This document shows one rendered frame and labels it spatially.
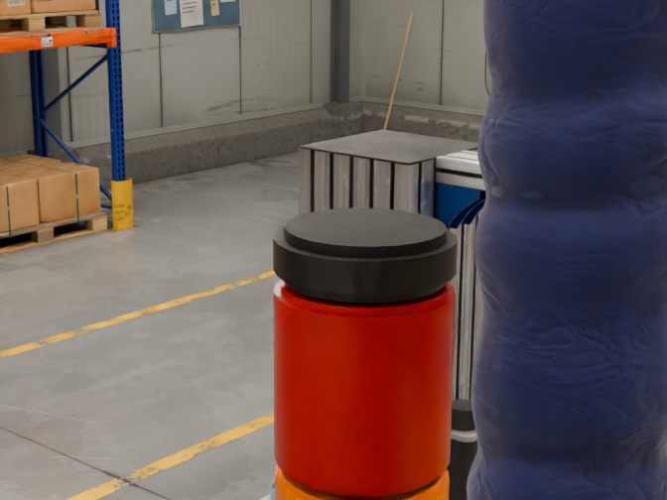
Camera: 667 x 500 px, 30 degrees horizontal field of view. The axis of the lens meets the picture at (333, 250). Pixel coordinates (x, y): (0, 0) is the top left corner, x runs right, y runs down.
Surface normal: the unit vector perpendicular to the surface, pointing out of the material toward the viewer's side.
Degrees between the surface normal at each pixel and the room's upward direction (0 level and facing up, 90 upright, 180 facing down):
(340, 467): 90
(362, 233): 0
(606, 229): 76
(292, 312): 90
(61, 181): 87
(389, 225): 0
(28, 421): 0
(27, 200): 94
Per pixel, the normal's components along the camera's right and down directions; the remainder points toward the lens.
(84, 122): 0.77, 0.17
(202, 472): 0.00, -0.97
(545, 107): -0.62, -0.03
